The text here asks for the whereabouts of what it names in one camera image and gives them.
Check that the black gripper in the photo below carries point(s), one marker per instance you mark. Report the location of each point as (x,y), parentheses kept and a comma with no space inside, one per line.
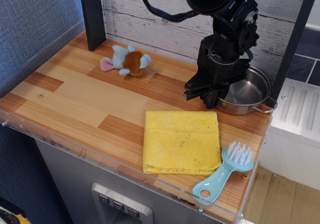
(214,74)

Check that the stainless steel pot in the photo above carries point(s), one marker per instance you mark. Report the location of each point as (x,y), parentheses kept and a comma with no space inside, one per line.
(247,95)

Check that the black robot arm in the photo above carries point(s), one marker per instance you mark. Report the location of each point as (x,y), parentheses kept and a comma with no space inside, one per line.
(224,56)

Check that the yellow folded cloth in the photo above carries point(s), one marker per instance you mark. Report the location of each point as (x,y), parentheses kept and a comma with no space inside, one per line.
(181,142)

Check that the light blue scrub brush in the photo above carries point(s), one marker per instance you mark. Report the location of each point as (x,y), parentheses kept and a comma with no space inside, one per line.
(235,158)

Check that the blue brown plush elephant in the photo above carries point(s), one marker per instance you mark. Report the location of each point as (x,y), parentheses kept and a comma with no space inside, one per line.
(127,60)

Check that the white ribbed cabinet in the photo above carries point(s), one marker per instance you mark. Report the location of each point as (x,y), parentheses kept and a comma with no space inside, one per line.
(292,147)

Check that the silver dispenser button panel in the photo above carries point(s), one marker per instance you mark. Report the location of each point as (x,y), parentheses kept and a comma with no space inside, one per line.
(116,208)

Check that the clear acrylic edge guard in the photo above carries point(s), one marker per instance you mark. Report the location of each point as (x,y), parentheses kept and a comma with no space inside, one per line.
(74,168)

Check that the yellow black object bottom left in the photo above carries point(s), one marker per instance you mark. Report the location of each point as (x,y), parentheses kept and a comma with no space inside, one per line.
(12,215)

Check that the right dark shelf post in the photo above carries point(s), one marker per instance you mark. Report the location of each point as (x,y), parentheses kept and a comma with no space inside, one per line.
(303,15)

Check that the dark shelf post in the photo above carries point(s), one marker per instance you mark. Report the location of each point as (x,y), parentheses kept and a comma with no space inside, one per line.
(94,23)
(303,15)

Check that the left dark shelf post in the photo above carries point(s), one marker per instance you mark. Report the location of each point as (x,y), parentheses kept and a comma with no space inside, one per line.
(94,23)

